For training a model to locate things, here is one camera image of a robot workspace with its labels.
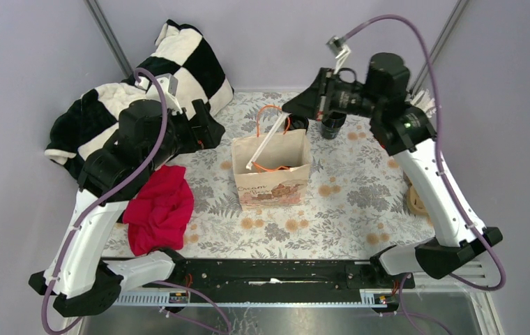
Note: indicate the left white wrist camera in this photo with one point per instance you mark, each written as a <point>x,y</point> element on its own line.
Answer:
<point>168,84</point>

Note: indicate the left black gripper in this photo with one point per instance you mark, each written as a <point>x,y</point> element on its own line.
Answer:
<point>208,135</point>

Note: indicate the stack of black lids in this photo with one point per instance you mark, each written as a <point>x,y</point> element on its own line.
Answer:
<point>295,122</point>

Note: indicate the peach paper bag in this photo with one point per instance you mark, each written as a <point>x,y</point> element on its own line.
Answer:
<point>280,176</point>

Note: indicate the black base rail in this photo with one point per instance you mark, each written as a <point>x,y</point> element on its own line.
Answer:
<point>229,281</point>

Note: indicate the brown cardboard cup carrier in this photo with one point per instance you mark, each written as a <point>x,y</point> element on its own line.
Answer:
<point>414,202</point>

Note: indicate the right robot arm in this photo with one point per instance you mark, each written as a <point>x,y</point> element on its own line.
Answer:
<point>408,136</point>

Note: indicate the stack of black cups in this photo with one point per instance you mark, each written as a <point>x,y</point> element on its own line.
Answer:
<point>331,125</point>

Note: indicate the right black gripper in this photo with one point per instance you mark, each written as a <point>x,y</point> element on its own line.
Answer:
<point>316,99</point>

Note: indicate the single white paper straw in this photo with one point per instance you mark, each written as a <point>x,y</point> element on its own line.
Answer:
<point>280,121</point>

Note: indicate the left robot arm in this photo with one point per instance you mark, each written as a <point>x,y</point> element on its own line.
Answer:
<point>79,282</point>

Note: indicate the white paper straws bundle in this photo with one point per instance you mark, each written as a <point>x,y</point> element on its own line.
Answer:
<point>424,101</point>

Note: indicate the floral tablecloth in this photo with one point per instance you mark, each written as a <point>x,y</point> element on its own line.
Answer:
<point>355,202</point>

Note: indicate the red cloth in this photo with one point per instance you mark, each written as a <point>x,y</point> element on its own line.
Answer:
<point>159,215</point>

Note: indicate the black white checkered blanket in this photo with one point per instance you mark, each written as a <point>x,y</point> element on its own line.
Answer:
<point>91,122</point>

